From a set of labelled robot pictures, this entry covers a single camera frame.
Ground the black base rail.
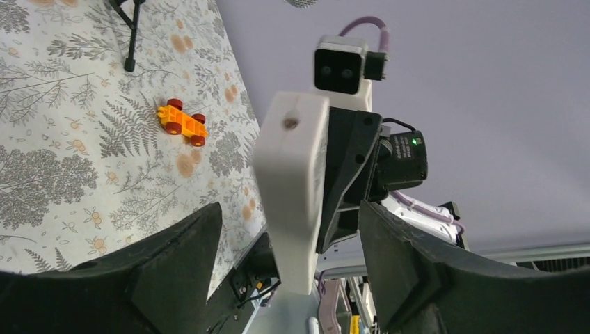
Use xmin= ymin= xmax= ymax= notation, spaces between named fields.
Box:
xmin=202 ymin=232 xmax=280 ymax=334

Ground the orange toy car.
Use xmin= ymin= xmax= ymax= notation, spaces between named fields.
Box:
xmin=157 ymin=98 xmax=209 ymax=147

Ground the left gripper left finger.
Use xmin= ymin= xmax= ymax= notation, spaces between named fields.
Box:
xmin=1 ymin=203 xmax=223 ymax=333

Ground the black tripod mic stand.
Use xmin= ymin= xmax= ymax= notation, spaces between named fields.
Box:
xmin=108 ymin=0 xmax=146 ymax=73

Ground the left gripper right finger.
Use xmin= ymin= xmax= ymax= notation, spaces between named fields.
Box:
xmin=359 ymin=202 xmax=589 ymax=333

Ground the floral table mat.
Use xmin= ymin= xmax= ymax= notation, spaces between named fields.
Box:
xmin=1 ymin=1 xmax=264 ymax=289

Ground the silver microphone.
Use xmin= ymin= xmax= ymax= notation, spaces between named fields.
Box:
xmin=284 ymin=0 xmax=318 ymax=9

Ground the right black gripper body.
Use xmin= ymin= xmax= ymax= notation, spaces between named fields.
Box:
xmin=316 ymin=107 xmax=428 ymax=254

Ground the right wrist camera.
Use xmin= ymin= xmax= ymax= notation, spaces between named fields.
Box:
xmin=313 ymin=34 xmax=388 ymax=112

